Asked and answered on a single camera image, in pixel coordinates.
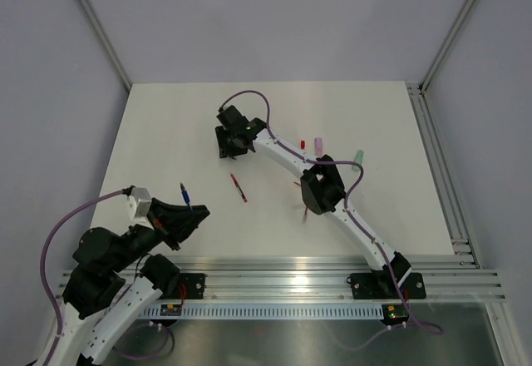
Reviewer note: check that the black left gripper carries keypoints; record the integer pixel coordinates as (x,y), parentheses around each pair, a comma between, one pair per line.
(175,222)

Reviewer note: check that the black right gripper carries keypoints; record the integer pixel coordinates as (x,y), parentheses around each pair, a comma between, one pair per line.
(224,150)

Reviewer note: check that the blue ballpoint pen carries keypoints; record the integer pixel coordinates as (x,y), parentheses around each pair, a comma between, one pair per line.
(186,196)

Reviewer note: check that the red marker pen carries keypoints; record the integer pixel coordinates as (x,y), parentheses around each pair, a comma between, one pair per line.
(239,188)

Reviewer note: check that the pink highlighter pen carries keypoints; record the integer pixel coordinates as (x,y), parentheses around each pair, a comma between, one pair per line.
(318,147)

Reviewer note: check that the green highlighter pen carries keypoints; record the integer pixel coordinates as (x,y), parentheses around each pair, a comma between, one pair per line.
(358,160)

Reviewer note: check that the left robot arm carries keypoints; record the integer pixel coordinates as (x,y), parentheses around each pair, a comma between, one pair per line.
(117,278)

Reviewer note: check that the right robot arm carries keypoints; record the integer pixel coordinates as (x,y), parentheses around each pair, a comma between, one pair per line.
(322,189)

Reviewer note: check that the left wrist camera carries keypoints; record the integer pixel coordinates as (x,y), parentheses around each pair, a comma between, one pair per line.
(138,201)

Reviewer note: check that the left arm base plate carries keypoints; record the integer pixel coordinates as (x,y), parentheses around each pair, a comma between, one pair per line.
(185,285)

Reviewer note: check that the white slotted cable duct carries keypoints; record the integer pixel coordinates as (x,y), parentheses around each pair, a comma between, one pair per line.
(264,312)

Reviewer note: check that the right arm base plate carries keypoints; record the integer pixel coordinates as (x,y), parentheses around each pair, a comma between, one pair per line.
(365,286)

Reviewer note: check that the left aluminium frame post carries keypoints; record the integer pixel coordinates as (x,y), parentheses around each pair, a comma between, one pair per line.
(94,23)

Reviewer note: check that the aluminium frame post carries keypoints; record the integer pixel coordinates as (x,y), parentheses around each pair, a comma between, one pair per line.
(458,24)
(94,23)

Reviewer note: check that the right side aluminium rail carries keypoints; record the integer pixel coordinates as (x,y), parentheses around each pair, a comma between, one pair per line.
(453,213)

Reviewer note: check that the right aluminium frame post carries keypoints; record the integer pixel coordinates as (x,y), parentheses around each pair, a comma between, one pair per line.
(458,24)

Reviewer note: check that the aluminium rail base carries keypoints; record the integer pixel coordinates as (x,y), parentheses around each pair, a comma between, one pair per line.
(447,278)

